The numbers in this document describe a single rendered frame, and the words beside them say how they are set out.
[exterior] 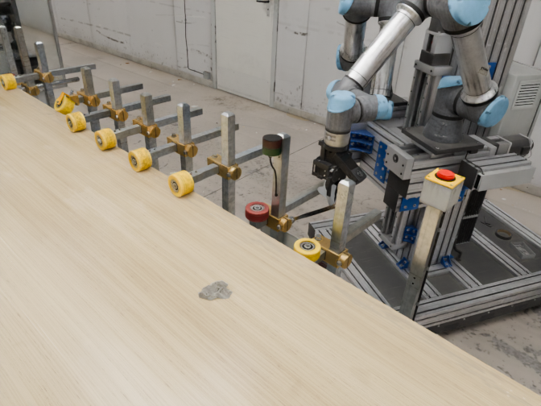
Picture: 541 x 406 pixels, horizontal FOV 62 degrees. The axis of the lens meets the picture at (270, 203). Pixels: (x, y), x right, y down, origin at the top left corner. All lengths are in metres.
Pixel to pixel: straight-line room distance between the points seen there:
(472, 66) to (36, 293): 1.41
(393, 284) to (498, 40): 1.19
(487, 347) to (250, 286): 1.59
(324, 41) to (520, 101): 2.62
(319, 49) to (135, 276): 3.63
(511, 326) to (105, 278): 2.08
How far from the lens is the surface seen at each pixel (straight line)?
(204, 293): 1.17
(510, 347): 2.59
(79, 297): 1.23
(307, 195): 1.68
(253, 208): 1.49
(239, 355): 1.04
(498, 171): 1.92
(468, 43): 1.54
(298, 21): 4.68
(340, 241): 1.37
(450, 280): 2.49
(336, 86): 1.47
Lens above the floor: 1.70
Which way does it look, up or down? 32 degrees down
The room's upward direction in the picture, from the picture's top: 3 degrees clockwise
